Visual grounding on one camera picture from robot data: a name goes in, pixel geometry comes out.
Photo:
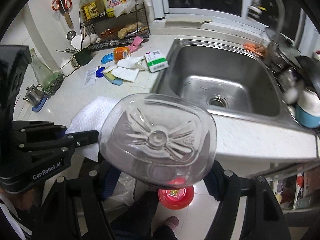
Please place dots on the clear plastic bottle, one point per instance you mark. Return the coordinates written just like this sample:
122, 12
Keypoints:
157, 137

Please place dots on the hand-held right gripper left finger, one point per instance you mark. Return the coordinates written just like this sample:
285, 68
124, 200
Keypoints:
110, 183

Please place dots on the pink slipper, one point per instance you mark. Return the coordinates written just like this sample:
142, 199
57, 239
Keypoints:
172, 222

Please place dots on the stainless steel sink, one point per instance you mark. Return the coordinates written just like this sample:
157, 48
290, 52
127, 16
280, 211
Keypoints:
212, 80

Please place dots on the blue and white pot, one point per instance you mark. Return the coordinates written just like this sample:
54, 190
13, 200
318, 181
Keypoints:
308, 112

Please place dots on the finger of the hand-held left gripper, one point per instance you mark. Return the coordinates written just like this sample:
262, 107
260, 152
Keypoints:
82, 138
60, 131

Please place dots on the blue dish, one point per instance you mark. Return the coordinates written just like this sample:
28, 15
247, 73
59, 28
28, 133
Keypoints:
40, 106

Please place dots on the black pan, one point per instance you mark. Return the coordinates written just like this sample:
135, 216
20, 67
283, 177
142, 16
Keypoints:
310, 67

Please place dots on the clear glass bottle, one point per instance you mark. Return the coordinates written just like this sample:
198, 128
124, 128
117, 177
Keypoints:
41, 67

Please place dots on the garlic bulbs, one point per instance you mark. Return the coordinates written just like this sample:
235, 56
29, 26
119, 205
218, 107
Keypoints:
93, 38

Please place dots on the small white ceramic jar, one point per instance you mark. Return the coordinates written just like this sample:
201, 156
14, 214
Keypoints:
67, 67

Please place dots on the metal pot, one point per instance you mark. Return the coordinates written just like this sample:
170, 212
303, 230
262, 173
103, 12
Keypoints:
290, 76

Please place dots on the translucent plastic bag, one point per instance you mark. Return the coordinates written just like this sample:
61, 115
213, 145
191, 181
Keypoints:
123, 190

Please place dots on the white ceramic spoons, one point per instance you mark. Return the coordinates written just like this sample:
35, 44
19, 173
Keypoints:
80, 42

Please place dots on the white and green medicine box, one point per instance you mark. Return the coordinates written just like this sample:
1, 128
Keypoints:
156, 62

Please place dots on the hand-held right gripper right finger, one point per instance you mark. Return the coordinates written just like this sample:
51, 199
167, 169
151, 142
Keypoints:
225, 180

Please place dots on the orange food package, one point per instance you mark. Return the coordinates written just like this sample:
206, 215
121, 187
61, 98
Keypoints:
121, 53

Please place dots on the yellow and blue sponge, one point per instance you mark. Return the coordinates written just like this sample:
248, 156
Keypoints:
115, 79

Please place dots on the brown sauce bottle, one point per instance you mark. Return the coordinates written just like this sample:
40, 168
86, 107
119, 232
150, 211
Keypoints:
96, 6

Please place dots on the white plastic bag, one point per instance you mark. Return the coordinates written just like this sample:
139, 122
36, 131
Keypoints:
126, 6

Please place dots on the small metal pitcher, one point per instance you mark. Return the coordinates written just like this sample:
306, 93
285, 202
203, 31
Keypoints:
33, 95

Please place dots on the blue plastic lid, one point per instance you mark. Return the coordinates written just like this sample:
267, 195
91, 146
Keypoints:
100, 72

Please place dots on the white paper towel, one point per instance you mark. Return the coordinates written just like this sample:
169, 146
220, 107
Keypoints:
92, 115

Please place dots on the dark green mug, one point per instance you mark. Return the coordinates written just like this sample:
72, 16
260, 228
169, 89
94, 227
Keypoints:
83, 56

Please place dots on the red printed box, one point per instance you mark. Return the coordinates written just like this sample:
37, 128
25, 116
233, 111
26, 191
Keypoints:
308, 182

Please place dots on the bag of dried chilies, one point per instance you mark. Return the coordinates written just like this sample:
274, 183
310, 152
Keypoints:
107, 33

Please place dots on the dark sauce bottle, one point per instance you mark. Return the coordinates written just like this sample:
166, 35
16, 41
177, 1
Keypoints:
83, 10

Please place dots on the printed paper leaflet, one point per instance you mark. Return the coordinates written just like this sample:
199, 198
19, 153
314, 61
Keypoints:
90, 77

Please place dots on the person's leg in black pants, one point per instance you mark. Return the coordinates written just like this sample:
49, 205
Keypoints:
140, 217

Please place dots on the ginger root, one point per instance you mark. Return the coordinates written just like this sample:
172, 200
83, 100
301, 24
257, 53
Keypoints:
128, 30

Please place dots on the metal faucet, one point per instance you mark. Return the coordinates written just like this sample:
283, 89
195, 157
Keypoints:
278, 30

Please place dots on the red plastic bowl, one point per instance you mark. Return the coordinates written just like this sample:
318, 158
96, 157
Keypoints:
176, 198

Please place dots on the crumpled white tissue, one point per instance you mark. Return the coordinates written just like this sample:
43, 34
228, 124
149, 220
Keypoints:
131, 62
127, 75

